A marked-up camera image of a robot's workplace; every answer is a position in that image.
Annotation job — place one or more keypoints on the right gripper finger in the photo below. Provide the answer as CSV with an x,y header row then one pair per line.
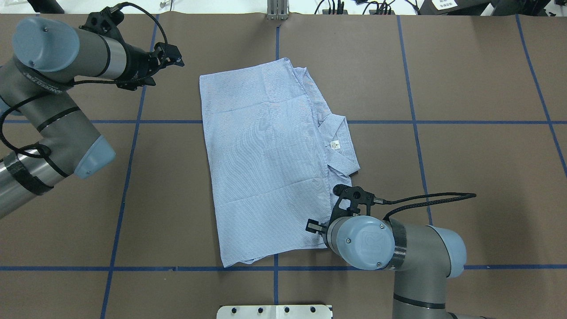
x,y
316,227

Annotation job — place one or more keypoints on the blue striped button shirt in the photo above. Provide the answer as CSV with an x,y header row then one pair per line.
x,y
275,152

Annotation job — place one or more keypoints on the grey aluminium frame post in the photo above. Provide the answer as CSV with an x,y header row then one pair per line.
x,y
277,10

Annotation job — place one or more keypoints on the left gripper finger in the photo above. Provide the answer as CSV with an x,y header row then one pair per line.
x,y
170,55

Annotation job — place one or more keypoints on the brown paper table cover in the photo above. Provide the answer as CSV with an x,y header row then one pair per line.
x,y
434,104

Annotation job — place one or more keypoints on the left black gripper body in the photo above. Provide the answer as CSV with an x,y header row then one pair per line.
x,y
138,64

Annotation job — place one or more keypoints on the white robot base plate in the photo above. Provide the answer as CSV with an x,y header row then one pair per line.
x,y
293,311

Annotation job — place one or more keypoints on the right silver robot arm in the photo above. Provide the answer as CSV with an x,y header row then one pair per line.
x,y
363,232

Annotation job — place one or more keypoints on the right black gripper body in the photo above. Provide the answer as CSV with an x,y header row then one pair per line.
x,y
314,226

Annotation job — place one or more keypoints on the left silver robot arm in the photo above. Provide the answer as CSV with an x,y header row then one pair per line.
x,y
50,57

